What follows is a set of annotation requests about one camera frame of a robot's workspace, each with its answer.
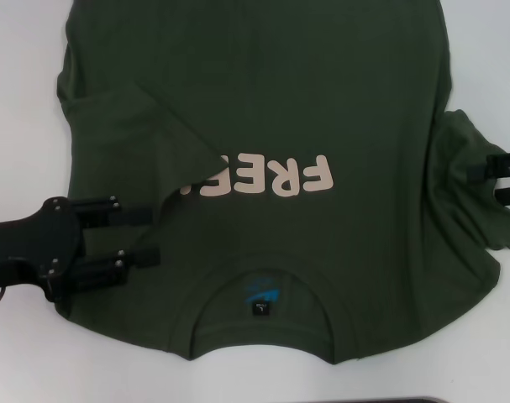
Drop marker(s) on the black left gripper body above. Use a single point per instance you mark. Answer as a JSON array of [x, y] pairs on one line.
[[36, 245]]

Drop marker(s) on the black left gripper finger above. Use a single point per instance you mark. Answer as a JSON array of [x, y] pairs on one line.
[[109, 215], [101, 270]]

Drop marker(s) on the dark green FREE t-shirt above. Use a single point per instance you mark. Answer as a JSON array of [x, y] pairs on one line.
[[280, 84]]

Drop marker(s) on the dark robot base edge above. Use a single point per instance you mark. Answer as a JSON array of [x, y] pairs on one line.
[[448, 400]]

